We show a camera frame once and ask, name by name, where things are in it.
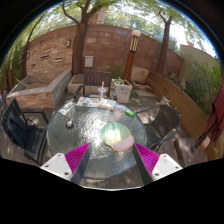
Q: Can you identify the black chair on left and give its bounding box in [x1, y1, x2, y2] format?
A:
[1, 98, 49, 165]

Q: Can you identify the wooden lamp post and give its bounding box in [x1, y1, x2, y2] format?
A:
[123, 30, 141, 81]

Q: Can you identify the right tree trunk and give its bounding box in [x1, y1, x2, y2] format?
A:
[156, 9, 173, 75]

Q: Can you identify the stone raised planter bed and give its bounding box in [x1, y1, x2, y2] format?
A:
[6, 70, 72, 109]

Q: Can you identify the yellow paper note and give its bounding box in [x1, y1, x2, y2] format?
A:
[92, 120, 106, 129]

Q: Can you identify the wicker chair on right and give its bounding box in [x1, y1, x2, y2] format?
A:
[136, 104, 181, 150]

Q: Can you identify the stack of papers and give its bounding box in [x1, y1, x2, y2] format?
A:
[98, 99, 116, 110]

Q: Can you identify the clear plastic cup with straw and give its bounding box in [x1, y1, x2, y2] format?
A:
[98, 85, 106, 99]

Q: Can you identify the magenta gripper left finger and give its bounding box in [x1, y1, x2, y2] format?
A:
[41, 143, 92, 185]

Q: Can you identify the red folded umbrella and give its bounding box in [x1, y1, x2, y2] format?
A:
[194, 78, 224, 148]

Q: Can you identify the grey computer mouse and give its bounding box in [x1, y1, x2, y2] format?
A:
[66, 119, 73, 129]

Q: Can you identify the open magazine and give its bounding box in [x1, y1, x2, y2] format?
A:
[77, 97, 99, 107]

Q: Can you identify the grey wall box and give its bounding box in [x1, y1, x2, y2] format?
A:
[84, 56, 94, 68]

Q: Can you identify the left tree trunk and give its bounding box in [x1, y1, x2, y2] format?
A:
[61, 0, 102, 74]

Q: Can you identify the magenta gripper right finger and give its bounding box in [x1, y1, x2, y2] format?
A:
[133, 143, 182, 185]

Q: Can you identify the tree trunk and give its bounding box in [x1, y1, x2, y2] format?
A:
[61, 0, 102, 74]
[156, 9, 173, 75]

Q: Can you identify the dark chair behind table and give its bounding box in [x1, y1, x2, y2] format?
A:
[73, 70, 117, 100]

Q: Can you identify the wooden curved bench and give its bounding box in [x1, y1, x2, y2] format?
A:
[146, 71, 207, 141]

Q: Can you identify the round glass patio table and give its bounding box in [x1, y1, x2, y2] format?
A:
[47, 105, 146, 179]

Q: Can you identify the white square planter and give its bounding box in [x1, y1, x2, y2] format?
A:
[111, 79, 132, 103]

